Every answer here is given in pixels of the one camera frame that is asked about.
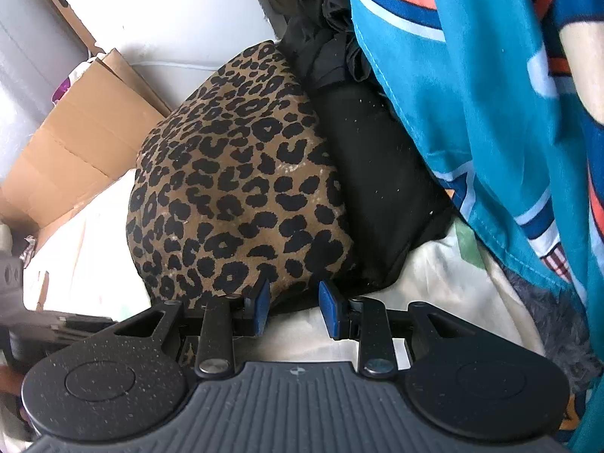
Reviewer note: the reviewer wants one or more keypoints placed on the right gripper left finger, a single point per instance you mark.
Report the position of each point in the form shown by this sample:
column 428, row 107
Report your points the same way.
column 212, row 330

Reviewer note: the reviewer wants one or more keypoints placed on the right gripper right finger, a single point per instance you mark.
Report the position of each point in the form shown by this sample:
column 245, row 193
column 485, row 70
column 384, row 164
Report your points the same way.
column 368, row 322

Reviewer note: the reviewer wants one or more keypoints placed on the leopard print garment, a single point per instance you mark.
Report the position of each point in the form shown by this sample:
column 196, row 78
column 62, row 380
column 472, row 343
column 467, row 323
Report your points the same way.
column 237, row 188

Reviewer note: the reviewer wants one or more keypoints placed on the black folded clothes stack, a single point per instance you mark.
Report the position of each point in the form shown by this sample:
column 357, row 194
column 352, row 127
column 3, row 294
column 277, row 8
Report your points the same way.
column 392, row 203

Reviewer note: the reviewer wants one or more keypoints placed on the person's left hand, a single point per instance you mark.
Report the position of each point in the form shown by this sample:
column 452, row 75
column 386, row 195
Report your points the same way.
column 10, row 381

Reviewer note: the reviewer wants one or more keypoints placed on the floral folded cloth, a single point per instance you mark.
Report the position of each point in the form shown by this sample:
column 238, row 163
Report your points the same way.
column 29, row 250

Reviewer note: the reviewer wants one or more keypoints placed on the cream bear print bedsheet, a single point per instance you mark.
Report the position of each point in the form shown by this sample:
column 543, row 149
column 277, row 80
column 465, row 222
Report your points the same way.
column 83, row 266

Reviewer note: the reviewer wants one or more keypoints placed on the brown cardboard sheet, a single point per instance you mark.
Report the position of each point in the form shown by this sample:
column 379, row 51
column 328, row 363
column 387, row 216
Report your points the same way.
column 88, row 141

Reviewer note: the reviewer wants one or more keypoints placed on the purple white plastic bag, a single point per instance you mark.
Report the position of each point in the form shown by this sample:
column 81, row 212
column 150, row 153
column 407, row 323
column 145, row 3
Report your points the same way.
column 70, row 80

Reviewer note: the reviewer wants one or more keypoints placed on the teal printed jersey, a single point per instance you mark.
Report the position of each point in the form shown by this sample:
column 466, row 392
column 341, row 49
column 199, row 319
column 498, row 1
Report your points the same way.
column 504, row 101

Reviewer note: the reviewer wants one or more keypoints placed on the grey cabinet panel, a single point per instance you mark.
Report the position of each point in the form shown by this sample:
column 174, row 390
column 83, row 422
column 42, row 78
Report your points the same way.
column 38, row 51

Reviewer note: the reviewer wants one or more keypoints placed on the white pillar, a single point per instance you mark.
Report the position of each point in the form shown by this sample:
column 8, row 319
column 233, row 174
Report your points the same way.
column 176, row 44

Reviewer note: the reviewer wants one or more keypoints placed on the tall cardboard box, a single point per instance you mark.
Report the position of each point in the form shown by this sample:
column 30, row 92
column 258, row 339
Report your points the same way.
column 79, row 29

